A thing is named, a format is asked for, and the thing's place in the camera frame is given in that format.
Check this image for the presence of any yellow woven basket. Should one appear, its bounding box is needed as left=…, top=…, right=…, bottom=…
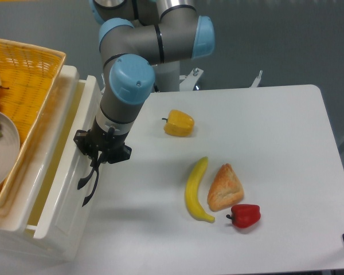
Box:
left=0, top=38, right=66, bottom=207

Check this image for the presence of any yellow banana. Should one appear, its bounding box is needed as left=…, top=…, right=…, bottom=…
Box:
left=184, top=157, right=215, bottom=223

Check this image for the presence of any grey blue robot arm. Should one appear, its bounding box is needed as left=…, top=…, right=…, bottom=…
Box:
left=75, top=1, right=215, bottom=168

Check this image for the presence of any yellow bell pepper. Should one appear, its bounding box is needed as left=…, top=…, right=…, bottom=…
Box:
left=162, top=109, right=195, bottom=137

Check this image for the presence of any black lower drawer handle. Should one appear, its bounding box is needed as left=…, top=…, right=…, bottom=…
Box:
left=82, top=170, right=99, bottom=207

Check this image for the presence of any white drawer cabinet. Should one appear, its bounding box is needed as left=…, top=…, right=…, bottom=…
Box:
left=0, top=65, right=104, bottom=266

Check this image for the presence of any red bell pepper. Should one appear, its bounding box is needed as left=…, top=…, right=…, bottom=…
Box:
left=226, top=204, right=261, bottom=229

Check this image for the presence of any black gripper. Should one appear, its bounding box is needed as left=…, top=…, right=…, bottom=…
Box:
left=73, top=119, right=132, bottom=168

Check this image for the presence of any triangular puff pastry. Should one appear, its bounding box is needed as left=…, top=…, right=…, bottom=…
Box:
left=207, top=163, right=244, bottom=212

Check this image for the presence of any black drawer handle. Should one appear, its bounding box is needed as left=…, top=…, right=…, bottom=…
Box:
left=77, top=166, right=96, bottom=190
left=82, top=170, right=99, bottom=207

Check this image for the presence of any white plate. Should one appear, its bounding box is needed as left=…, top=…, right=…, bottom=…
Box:
left=0, top=112, right=20, bottom=185

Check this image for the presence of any white drawer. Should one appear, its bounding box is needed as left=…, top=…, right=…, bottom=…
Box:
left=34, top=76, right=101, bottom=246

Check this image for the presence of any black top drawer handle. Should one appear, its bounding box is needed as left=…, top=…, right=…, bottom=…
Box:
left=77, top=166, right=96, bottom=190

